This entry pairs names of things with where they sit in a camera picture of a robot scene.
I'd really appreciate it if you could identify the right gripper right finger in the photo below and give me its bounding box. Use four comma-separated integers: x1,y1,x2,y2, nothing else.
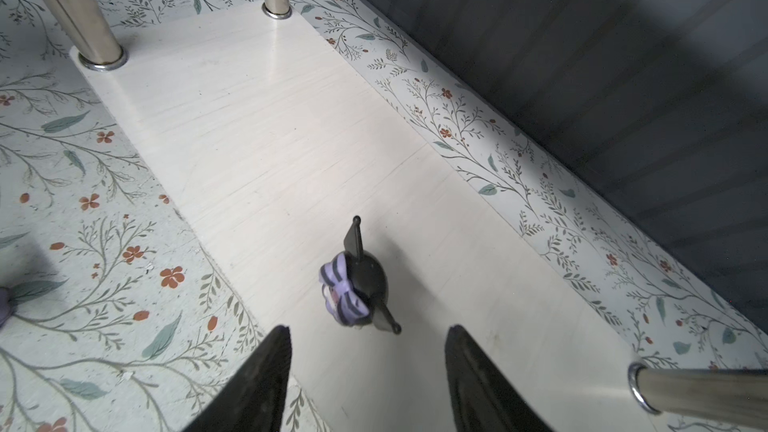
444,325,550,432

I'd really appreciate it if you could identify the black purple toy figure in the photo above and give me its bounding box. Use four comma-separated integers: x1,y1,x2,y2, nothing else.
319,216,402,335
0,287,13,326

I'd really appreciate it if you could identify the white two-tier shelf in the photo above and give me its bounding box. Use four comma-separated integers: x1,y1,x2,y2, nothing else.
8,0,768,432

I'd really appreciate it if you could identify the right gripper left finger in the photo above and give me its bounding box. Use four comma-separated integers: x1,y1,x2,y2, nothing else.
185,325,292,432

